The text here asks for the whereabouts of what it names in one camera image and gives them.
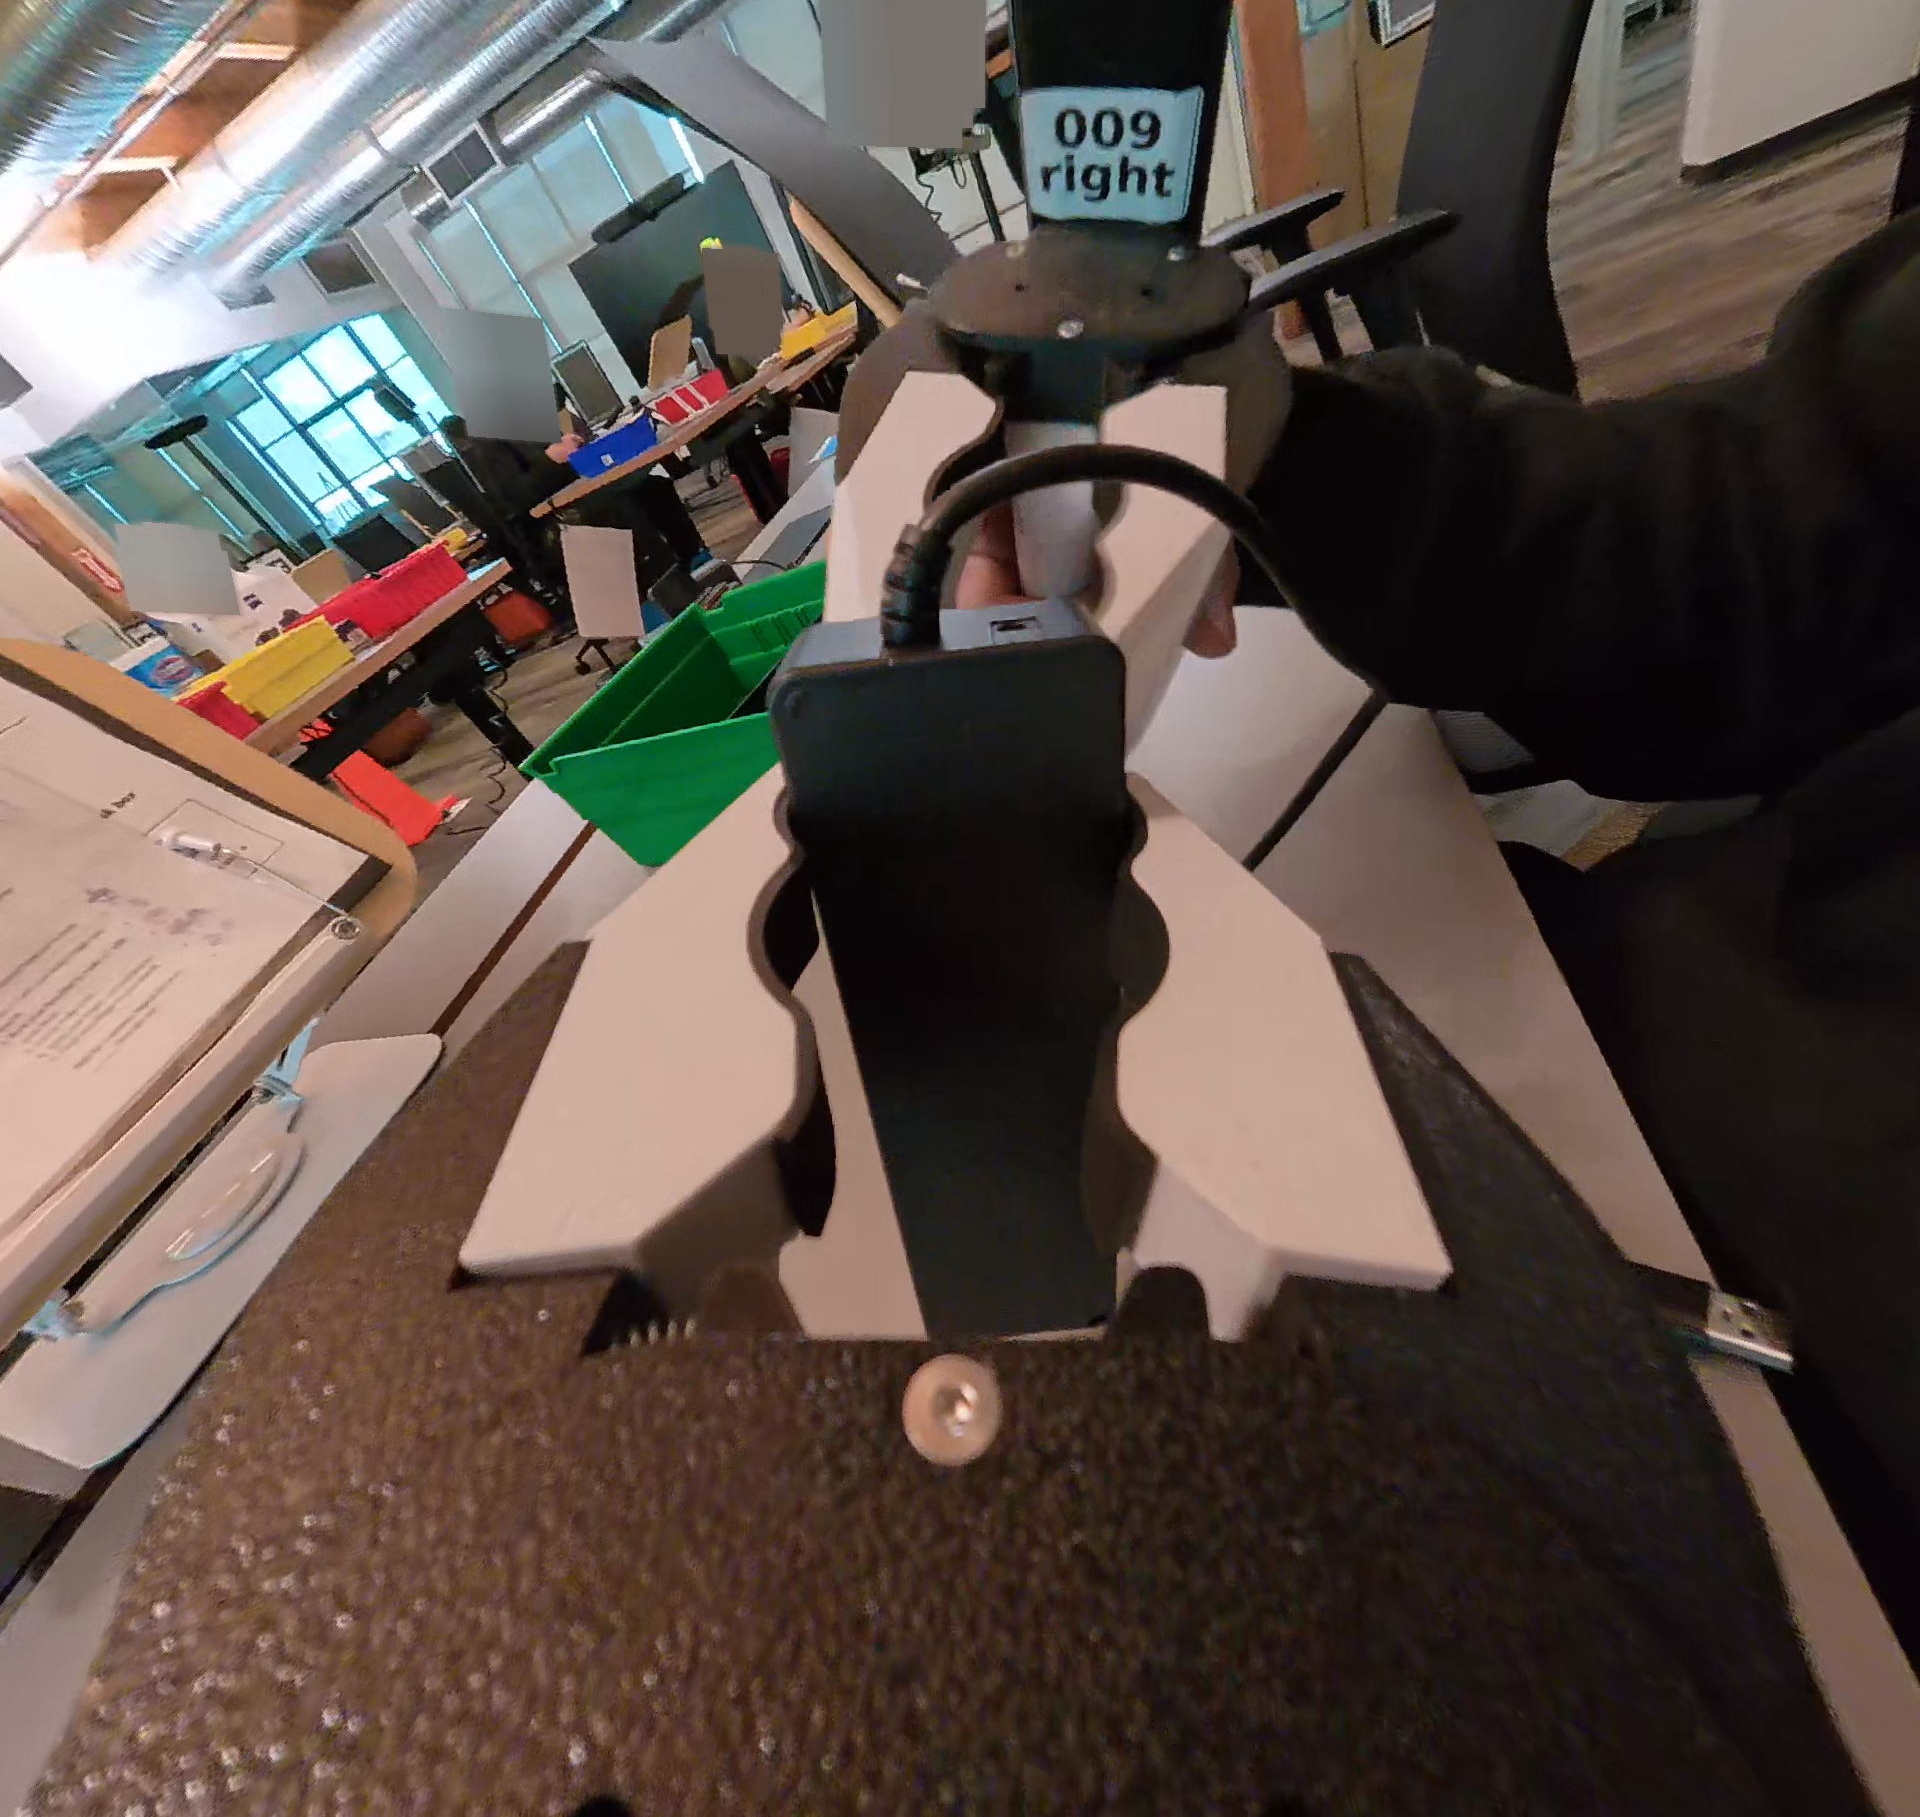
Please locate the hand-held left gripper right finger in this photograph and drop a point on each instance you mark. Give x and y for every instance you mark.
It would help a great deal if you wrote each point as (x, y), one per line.
(1276, 1098)

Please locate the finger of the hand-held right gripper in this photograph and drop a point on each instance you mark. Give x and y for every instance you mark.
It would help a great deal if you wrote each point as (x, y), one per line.
(879, 484)
(1172, 484)

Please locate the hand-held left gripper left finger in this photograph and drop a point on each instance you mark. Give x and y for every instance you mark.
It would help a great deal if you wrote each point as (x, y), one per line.
(631, 1113)

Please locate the green plastic bin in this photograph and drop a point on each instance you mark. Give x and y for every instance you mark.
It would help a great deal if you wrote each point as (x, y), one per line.
(675, 783)

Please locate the black USB hub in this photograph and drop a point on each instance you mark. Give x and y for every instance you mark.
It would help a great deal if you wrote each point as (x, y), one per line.
(959, 872)

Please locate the person's right forearm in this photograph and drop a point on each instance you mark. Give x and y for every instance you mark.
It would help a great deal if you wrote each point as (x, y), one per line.
(1500, 570)

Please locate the person's right hand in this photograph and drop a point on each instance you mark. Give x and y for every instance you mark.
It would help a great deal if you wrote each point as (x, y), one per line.
(992, 570)

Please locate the yellow plastic bin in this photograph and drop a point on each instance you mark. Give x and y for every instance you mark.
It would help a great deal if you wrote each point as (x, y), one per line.
(818, 332)
(301, 662)

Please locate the red plastic bin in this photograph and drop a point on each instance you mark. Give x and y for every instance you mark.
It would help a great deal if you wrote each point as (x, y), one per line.
(398, 595)
(219, 710)
(688, 402)

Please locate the small blue bin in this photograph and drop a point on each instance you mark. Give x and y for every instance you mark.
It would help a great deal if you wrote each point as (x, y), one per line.
(616, 451)

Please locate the wooden document board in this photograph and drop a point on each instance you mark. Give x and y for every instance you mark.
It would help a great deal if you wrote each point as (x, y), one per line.
(351, 857)

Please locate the red-orange plastic item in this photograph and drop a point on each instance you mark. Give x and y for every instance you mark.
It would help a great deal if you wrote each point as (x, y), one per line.
(390, 799)

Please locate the black office chair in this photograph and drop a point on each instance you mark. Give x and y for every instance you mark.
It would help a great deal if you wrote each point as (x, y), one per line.
(1487, 122)

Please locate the long wooden desk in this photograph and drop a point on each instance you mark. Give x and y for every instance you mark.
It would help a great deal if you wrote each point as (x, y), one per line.
(436, 648)

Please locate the printed paper sheet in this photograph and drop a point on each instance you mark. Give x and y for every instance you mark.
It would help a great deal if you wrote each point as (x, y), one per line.
(121, 946)

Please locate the white cabinet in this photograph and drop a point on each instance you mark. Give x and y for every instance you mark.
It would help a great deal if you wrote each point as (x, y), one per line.
(1802, 62)

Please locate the black wall screen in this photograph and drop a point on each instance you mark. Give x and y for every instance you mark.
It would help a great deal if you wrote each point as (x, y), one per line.
(661, 285)

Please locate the silver ventilation duct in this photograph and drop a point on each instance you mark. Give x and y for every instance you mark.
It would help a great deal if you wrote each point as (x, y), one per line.
(494, 92)

